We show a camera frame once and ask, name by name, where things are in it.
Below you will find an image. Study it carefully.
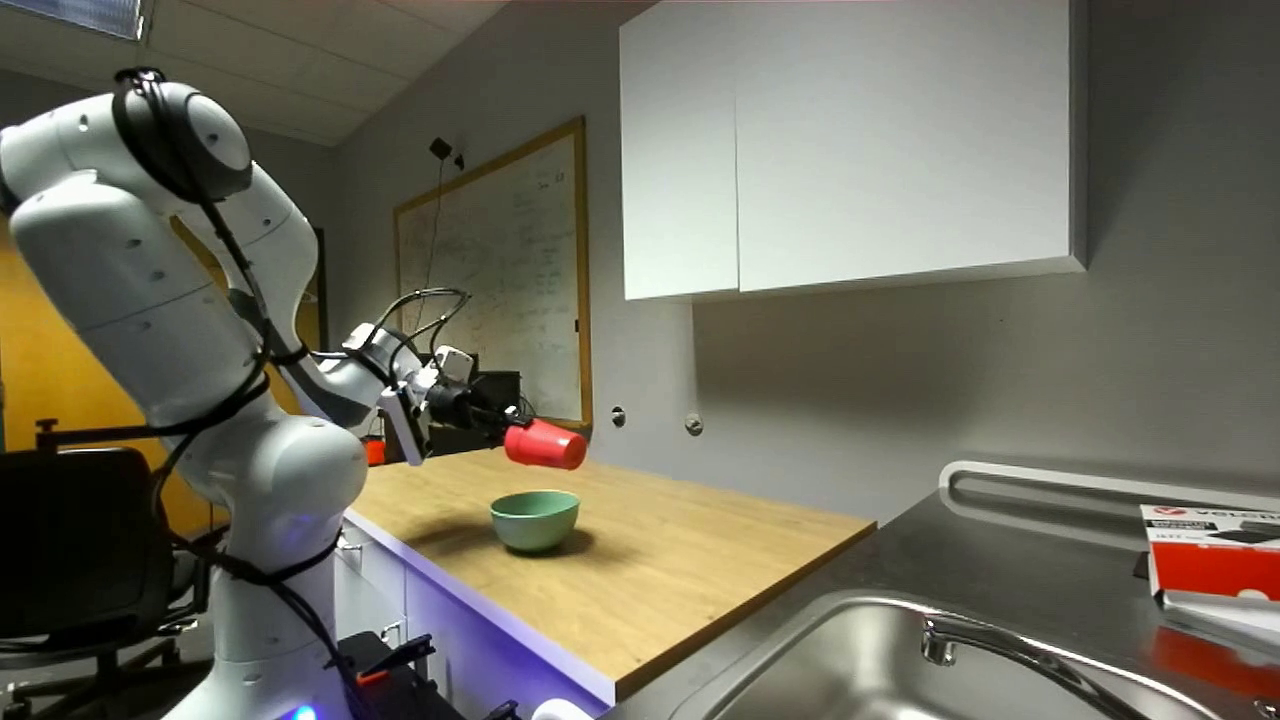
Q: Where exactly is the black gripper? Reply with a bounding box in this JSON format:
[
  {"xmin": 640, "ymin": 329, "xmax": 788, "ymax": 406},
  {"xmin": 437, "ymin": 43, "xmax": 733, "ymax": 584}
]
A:
[{"xmin": 418, "ymin": 343, "xmax": 531, "ymax": 440}]

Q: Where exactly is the orange plastic cup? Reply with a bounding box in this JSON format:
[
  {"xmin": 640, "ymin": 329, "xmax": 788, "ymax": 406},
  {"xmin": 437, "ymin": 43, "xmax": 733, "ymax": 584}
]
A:
[{"xmin": 498, "ymin": 417, "xmax": 591, "ymax": 473}]

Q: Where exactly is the green bowl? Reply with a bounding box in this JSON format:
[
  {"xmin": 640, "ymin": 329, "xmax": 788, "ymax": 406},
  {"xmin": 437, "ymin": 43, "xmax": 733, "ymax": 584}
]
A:
[{"xmin": 488, "ymin": 487, "xmax": 586, "ymax": 558}]

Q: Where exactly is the wood framed whiteboard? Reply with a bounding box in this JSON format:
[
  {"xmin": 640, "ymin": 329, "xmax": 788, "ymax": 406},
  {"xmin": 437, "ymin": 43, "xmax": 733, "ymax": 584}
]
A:
[{"xmin": 388, "ymin": 112, "xmax": 595, "ymax": 432}]

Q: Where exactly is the black equipment with red parts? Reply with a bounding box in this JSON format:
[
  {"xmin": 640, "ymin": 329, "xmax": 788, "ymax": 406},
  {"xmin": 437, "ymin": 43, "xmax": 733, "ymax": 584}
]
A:
[{"xmin": 332, "ymin": 629, "xmax": 449, "ymax": 720}]

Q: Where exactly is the black office chair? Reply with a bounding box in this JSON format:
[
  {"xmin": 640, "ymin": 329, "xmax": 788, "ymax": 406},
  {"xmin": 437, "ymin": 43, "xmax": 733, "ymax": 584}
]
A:
[{"xmin": 0, "ymin": 417, "xmax": 205, "ymax": 682}]

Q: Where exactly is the stainless steel sink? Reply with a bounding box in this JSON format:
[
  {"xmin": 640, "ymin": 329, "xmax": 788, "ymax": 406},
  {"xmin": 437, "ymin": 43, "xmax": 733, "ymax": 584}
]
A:
[{"xmin": 690, "ymin": 592, "xmax": 1225, "ymax": 720}]

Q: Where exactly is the chrome faucet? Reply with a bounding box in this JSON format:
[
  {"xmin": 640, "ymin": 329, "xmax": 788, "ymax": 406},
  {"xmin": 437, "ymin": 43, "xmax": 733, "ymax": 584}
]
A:
[{"xmin": 917, "ymin": 613, "xmax": 1153, "ymax": 720}]

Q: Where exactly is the white metal rack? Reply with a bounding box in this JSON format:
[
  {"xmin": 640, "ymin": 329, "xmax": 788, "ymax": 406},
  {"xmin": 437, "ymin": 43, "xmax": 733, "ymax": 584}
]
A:
[{"xmin": 934, "ymin": 457, "xmax": 1280, "ymax": 520}]

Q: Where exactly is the red and white box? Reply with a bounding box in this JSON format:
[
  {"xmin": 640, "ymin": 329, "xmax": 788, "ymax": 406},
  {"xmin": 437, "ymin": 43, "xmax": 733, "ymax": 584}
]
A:
[{"xmin": 1135, "ymin": 498, "xmax": 1280, "ymax": 633}]

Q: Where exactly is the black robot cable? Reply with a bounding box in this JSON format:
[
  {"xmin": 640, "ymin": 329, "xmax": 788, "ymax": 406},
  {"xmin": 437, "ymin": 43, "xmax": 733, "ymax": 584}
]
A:
[{"xmin": 31, "ymin": 69, "xmax": 473, "ymax": 670}]

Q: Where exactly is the white wall cabinet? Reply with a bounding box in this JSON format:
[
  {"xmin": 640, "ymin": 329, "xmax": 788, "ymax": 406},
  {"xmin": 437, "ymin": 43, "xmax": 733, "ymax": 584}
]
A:
[{"xmin": 616, "ymin": 0, "xmax": 1088, "ymax": 304}]

